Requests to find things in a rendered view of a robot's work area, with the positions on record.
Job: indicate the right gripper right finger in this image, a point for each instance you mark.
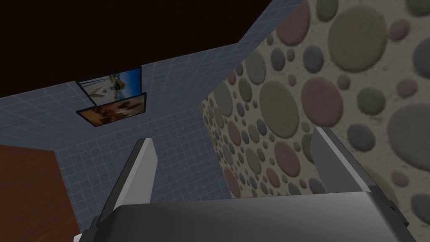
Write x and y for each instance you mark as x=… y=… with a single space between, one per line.
x=332 y=168

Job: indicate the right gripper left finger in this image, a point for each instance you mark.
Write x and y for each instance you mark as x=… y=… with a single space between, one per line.
x=137 y=181

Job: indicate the orange framed wall picture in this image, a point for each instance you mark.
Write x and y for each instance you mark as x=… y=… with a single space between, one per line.
x=114 y=110

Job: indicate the blue framed wall picture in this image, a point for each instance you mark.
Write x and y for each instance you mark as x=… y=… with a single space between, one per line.
x=116 y=85

